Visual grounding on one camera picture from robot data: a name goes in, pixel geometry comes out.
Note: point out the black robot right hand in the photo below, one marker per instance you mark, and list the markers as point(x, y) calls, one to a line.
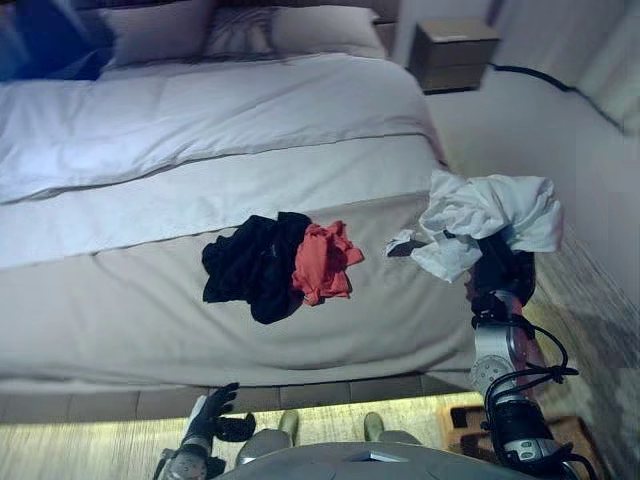
point(502, 270)

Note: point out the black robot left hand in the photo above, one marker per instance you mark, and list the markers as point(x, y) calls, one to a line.
point(210, 420)

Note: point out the white garment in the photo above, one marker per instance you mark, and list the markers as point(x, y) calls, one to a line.
point(490, 210)

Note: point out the black garment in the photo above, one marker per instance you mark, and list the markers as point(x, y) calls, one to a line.
point(250, 265)

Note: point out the orange garment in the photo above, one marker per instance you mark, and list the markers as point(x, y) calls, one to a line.
point(322, 265)

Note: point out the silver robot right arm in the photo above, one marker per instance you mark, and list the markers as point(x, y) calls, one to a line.
point(500, 360)

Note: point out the taupe bed cover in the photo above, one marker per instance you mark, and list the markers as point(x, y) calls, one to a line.
point(200, 330)

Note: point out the brown laundry basket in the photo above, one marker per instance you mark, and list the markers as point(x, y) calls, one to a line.
point(460, 425)

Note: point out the grey robot left leg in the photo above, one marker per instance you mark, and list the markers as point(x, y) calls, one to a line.
point(270, 442)

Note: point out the grey robot torso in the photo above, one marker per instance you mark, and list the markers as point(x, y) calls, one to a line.
point(350, 462)

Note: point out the wooden two-drawer nightstand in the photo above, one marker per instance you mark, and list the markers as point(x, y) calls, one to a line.
point(450, 55)

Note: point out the light sheer curtain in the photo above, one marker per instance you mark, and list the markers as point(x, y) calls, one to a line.
point(615, 60)

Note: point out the large grey pillow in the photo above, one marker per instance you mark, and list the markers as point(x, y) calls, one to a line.
point(155, 32)
point(325, 30)

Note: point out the white duvet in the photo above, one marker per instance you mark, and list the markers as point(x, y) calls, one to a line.
point(200, 115)

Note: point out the patterned grey cushion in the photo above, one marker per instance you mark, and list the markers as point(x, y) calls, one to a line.
point(240, 35)

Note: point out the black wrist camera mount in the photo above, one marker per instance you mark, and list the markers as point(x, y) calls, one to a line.
point(485, 310)

